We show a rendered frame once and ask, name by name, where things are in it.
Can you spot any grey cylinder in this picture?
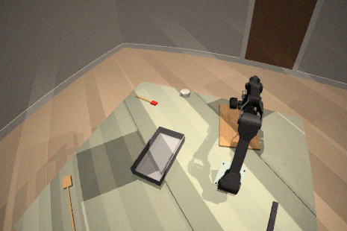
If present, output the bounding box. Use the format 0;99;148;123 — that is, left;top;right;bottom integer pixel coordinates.
181;89;190;98

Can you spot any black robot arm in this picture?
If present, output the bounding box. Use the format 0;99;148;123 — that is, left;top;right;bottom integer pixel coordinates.
217;76;263;194

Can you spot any light brown wooden board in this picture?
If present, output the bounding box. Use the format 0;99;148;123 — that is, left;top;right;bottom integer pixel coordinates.
219;104;261;151

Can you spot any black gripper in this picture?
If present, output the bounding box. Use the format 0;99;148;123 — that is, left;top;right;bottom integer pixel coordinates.
229;97;263;110

